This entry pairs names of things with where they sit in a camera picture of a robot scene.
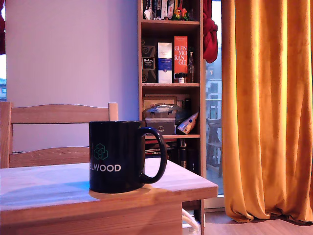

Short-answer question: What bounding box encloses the clear plastic lidded container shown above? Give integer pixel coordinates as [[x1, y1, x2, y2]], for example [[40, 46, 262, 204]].
[[142, 103, 183, 126]]

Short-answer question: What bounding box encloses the black gift box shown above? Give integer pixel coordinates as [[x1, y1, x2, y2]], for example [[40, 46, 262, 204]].
[[146, 121, 176, 136]]

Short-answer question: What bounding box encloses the dark round bowl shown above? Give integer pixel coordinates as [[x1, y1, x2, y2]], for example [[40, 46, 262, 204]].
[[175, 109, 191, 123]]

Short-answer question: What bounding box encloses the gold and blue snack bag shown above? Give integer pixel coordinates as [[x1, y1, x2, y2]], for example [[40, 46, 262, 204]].
[[176, 111, 199, 136]]

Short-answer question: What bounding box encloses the wooden bookshelf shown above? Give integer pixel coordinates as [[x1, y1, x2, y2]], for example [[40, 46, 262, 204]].
[[137, 0, 206, 235]]

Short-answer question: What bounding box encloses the white and blue whisky box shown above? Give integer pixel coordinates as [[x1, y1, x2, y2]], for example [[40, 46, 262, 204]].
[[157, 42, 173, 84]]

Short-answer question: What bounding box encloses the black flask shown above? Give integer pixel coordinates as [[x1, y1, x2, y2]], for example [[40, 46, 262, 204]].
[[178, 138, 188, 169]]

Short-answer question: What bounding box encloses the black mug with ELWOOD print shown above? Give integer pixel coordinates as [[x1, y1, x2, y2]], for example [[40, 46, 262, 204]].
[[88, 120, 168, 194]]

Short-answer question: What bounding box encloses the black Ardbeg box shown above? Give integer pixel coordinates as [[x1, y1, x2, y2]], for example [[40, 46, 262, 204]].
[[141, 38, 157, 83]]

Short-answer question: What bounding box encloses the balcony chair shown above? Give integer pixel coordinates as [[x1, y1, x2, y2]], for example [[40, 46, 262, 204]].
[[206, 118, 223, 178]]

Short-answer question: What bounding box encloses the clear glass bottle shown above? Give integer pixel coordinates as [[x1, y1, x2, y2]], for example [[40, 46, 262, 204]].
[[187, 51, 195, 83]]

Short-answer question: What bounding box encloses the orange Glenmorangie box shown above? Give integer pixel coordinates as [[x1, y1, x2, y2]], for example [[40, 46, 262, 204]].
[[174, 36, 188, 83]]

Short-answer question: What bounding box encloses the red hanging cloth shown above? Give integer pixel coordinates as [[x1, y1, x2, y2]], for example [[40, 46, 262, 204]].
[[0, 6, 6, 55], [202, 0, 219, 64]]

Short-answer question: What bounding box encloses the wooden chair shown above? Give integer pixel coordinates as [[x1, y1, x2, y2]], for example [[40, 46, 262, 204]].
[[0, 101, 119, 169]]

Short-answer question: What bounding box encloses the white figurine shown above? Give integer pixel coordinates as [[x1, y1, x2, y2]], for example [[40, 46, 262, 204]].
[[143, 6, 155, 20]]

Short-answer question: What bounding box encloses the colourful toy figurine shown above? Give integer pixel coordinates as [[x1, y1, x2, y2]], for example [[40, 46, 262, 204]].
[[172, 7, 189, 21]]

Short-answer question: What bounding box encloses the orange curtain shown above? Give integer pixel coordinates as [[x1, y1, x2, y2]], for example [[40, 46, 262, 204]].
[[221, 0, 313, 224]]

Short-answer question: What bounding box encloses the white book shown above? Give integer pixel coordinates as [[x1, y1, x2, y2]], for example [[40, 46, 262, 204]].
[[160, 0, 168, 19]]

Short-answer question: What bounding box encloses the wooden picture frame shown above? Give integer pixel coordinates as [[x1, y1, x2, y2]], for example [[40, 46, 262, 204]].
[[142, 94, 191, 108]]

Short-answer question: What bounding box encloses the white cable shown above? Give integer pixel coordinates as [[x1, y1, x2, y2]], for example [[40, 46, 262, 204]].
[[181, 208, 199, 230]]

